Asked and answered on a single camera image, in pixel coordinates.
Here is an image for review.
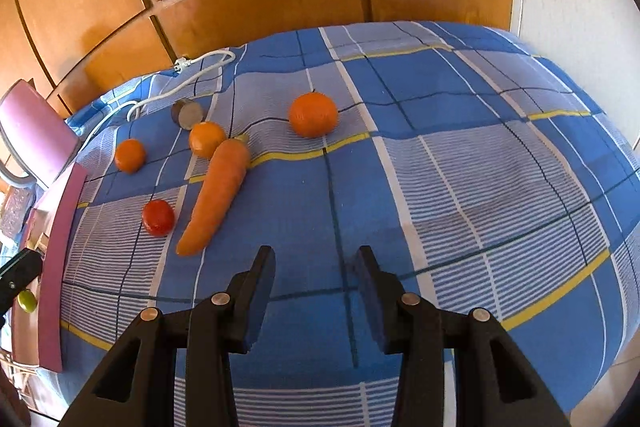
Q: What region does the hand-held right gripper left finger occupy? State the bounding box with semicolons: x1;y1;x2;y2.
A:
59;245;277;427

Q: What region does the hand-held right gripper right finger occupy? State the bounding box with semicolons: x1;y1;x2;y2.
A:
352;245;571;427

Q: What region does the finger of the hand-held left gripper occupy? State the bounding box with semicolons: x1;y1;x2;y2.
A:
0;250;44;310

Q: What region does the pink box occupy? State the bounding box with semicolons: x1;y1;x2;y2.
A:
10;164;88;373

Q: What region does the carrot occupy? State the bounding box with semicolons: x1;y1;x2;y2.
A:
176;134;251;257

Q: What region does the red tomato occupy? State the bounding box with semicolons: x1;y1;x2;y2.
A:
142;199;176;238

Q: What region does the small orange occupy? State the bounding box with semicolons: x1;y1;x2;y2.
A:
189;121;227;159
114;138;147;174

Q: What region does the large orange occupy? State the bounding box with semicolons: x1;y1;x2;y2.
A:
288;91;340;139

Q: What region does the dark brown cylinder chunk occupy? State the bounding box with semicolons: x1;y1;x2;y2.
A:
171;99;205;130

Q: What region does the brown patterned box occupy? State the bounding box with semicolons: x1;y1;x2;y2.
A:
0;187;36;243

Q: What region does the pink electric kettle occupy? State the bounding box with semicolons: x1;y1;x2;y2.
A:
0;79;82;188

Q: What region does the blue checked bedsheet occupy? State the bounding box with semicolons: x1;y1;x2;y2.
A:
10;21;640;427

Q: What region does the white power cable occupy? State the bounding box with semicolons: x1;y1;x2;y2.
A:
75;49;237;148

